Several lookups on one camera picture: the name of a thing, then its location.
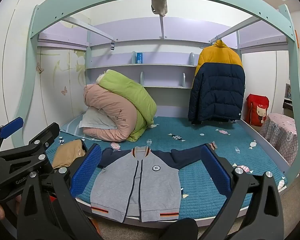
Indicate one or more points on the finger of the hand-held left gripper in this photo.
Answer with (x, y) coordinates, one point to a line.
(43, 136)
(12, 127)

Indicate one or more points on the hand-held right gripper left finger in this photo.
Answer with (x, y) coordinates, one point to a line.
(86, 170)

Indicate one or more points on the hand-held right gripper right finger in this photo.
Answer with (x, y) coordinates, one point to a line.
(216, 170)

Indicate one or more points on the grey navy zip jacket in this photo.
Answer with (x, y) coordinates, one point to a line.
(155, 192)

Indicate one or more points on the clothes hanger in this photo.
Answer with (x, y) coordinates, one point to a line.
(202, 46)

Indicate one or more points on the person's left hand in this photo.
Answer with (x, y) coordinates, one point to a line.
(0, 213)

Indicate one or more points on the tan folded pants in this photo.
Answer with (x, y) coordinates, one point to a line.
(67, 152)

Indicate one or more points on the blue striped pillow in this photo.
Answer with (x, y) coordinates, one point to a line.
(70, 127)

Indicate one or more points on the teal candy print bed mat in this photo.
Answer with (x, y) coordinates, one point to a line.
(202, 135)

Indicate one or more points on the white pillow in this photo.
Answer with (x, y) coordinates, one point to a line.
(95, 120)

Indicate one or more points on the white butterfly wardrobe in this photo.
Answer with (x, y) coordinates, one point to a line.
(52, 80)

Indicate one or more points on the pink quilt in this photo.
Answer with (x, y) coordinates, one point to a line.
(107, 105)

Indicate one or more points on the red cartoon bag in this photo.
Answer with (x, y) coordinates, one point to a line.
(257, 102)

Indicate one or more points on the yellow navy puffer jacket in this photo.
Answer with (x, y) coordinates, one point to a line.
(215, 90)

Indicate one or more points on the green quilt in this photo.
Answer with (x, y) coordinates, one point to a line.
(132, 90)

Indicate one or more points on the dark furniture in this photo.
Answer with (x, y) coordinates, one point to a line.
(288, 105)

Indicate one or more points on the black hanging tag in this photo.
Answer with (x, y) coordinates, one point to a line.
(112, 46)

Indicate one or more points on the small blue box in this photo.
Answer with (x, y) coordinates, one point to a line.
(140, 57)

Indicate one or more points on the grey hanging cloth bag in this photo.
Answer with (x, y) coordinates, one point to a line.
(158, 6)

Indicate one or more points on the purple wall shelf unit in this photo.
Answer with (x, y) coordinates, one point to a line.
(165, 76)

